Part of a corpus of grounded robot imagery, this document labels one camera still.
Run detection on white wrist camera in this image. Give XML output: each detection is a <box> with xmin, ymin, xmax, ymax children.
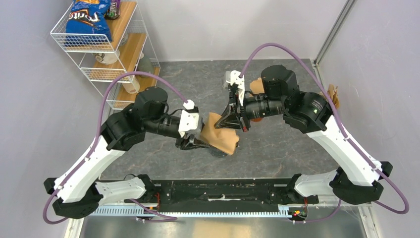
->
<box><xmin>222</xmin><ymin>70</ymin><xmax>245</xmax><ymax>106</ymax></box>
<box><xmin>178</xmin><ymin>100</ymin><xmax>203</xmax><ymax>137</ymax></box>

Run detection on aluminium frame rail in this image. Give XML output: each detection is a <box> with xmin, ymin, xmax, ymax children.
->
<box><xmin>64</xmin><ymin>183</ymin><xmax>383</xmax><ymax>238</ymax></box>

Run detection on blue chips bag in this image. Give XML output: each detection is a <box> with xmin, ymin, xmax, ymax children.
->
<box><xmin>65</xmin><ymin>0</ymin><xmax>113</xmax><ymax>42</ymax></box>

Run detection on clear glass pitcher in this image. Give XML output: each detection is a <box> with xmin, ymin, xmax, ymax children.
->
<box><xmin>210</xmin><ymin>142</ymin><xmax>239</xmax><ymax>158</ymax></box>

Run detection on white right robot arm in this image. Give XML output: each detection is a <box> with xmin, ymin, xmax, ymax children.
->
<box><xmin>214</xmin><ymin>65</ymin><xmax>393</xmax><ymax>205</ymax></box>

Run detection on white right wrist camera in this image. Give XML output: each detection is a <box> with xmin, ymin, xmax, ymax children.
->
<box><xmin>222</xmin><ymin>70</ymin><xmax>245</xmax><ymax>106</ymax></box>

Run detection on green ceramic vase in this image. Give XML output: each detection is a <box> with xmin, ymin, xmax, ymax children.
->
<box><xmin>136</xmin><ymin>53</ymin><xmax>155</xmax><ymax>74</ymax></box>

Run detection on white ceramic mug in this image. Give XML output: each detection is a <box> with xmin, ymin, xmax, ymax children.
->
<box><xmin>92</xmin><ymin>50</ymin><xmax>120</xmax><ymax>65</ymax></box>

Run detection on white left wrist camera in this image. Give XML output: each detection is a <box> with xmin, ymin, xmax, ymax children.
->
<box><xmin>178</xmin><ymin>100</ymin><xmax>203</xmax><ymax>137</ymax></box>

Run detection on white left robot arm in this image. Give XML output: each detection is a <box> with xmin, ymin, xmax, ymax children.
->
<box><xmin>44</xmin><ymin>87</ymin><xmax>208</xmax><ymax>219</ymax></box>

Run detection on white wire wooden shelf rack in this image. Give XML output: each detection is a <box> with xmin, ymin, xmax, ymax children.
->
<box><xmin>50</xmin><ymin>0</ymin><xmax>161</xmax><ymax>95</ymax></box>

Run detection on beige paper cup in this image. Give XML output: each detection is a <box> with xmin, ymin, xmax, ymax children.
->
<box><xmin>122</xmin><ymin>76</ymin><xmax>140</xmax><ymax>94</ymax></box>

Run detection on brown paper coffee filters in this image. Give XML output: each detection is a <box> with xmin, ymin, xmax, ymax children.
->
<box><xmin>319</xmin><ymin>84</ymin><xmax>340</xmax><ymax>109</ymax></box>

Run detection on dark snack packet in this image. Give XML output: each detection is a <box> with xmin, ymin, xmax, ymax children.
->
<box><xmin>105</xmin><ymin>0</ymin><xmax>121</xmax><ymax>20</ymax></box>

